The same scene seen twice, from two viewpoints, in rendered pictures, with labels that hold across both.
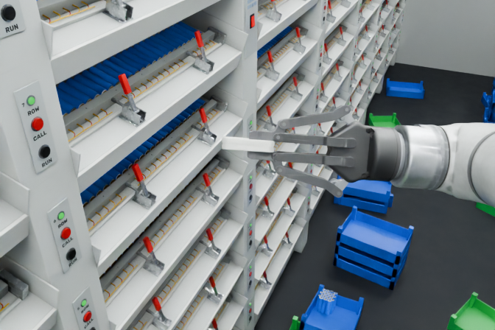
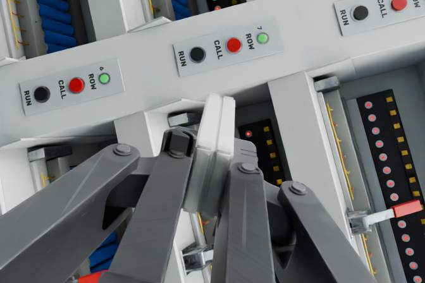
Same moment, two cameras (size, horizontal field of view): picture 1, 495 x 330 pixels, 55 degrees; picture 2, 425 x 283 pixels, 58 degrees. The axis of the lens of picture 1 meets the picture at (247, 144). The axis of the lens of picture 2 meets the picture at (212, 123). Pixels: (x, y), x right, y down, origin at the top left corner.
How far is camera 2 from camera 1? 0.60 m
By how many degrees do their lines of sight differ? 72
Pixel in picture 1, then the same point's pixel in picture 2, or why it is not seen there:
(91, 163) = (153, 143)
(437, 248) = not seen: outside the picture
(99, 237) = (26, 187)
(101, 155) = not seen: hidden behind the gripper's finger
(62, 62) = (300, 93)
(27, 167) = (184, 33)
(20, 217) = (127, 24)
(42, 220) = (110, 51)
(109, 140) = not seen: hidden behind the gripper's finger
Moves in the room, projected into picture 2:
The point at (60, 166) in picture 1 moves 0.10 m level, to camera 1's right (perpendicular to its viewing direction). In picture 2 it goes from (170, 82) to (161, 107)
